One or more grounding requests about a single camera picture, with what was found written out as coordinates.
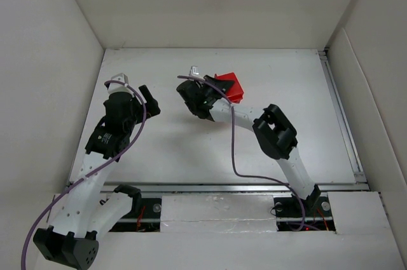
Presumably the red plastic bin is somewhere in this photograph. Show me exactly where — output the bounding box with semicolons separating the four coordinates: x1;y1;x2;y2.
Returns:
214;72;244;104

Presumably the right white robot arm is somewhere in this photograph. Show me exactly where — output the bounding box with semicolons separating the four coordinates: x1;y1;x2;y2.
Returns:
176;73;321;209

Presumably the white foam front panel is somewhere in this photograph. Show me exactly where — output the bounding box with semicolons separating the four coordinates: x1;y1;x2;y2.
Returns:
160;194;277;234

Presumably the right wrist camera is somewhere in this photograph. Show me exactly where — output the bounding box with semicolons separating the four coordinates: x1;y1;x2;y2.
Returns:
189;65;200;78

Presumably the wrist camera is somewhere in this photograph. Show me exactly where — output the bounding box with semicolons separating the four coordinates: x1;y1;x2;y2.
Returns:
189;65;200;78
111;73;128;86

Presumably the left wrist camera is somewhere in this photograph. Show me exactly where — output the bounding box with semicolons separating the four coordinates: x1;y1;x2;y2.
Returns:
111;73;128;86

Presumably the aluminium front rail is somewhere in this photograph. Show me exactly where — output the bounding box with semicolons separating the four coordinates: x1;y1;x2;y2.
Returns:
123;182;370;192

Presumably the aluminium rail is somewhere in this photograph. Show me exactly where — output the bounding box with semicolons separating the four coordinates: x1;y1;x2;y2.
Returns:
318;51;369;188
123;182;370;192

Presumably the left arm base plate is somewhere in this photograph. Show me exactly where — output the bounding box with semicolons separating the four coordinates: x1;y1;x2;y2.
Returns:
109;198;162;233

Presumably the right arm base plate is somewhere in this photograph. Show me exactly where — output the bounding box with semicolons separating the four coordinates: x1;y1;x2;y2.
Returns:
270;196;336;232

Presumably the aluminium right rail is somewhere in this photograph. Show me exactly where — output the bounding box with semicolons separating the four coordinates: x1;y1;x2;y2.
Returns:
318;51;369;188

